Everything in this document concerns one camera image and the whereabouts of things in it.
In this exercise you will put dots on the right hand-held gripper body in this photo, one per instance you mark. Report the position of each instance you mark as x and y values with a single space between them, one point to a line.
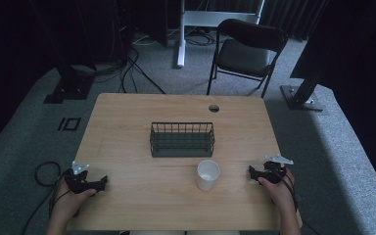
272 174

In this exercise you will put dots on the black stand with base plate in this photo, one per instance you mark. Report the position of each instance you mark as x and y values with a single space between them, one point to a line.
70 88
302 99

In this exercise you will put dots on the person's left hand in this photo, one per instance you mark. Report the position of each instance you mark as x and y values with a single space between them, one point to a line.
68 202

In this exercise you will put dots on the dark curtain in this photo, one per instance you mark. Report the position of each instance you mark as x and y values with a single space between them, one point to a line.
293 16

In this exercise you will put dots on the person's right hand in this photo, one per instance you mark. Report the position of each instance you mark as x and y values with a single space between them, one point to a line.
280 194

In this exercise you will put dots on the white cup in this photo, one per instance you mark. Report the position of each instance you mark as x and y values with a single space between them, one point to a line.
207 178

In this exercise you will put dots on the black folding chair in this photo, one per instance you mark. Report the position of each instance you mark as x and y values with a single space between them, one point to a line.
243 58

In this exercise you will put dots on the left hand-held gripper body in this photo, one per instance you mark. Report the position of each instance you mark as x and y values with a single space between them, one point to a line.
78 184

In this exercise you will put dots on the white metal desk frame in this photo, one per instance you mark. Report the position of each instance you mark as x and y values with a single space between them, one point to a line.
209 18

